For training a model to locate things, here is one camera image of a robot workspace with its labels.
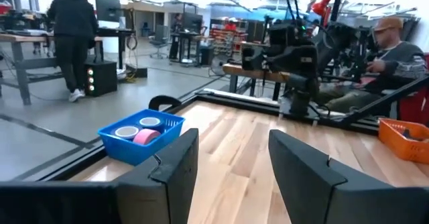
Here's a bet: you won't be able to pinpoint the orange plastic basket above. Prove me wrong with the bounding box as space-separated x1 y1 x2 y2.
378 117 429 165

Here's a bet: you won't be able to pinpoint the wooden table grey legs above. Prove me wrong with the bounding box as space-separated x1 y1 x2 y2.
0 32 103 106

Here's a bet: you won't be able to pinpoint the black frame handle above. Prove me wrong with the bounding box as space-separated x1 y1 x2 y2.
148 95 183 112

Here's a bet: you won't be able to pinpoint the black desk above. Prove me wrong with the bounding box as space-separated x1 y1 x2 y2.
97 27 137 70

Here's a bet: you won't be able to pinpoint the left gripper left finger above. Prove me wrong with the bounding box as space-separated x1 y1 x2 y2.
116 128 200 224

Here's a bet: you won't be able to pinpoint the wooden table black legs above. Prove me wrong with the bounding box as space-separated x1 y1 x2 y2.
222 62 292 101

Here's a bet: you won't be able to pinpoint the red plastic bin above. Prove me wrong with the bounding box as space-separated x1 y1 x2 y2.
397 86 429 126

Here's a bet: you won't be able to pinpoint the blue plastic basket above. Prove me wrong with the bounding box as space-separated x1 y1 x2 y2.
97 109 186 166

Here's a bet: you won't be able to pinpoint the black computer tower lit fans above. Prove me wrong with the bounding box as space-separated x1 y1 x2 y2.
83 60 119 97

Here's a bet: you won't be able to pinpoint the black monitor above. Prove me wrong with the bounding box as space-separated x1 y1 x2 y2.
94 0 122 23

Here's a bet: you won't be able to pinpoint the person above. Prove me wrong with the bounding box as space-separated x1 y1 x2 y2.
313 15 429 114
169 13 184 60
46 0 99 103

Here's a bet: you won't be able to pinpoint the black metal stand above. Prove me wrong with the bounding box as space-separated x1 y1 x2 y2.
334 75 429 128

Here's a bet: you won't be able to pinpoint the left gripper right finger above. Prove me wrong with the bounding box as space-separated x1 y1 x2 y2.
267 129 406 224

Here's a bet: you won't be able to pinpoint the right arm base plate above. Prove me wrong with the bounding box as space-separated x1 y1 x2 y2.
278 106 346 124

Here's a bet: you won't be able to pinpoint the pink tape roll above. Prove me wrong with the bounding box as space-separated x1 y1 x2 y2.
133 128 162 146

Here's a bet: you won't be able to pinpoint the grey office chair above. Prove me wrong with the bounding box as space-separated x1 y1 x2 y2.
149 24 170 59

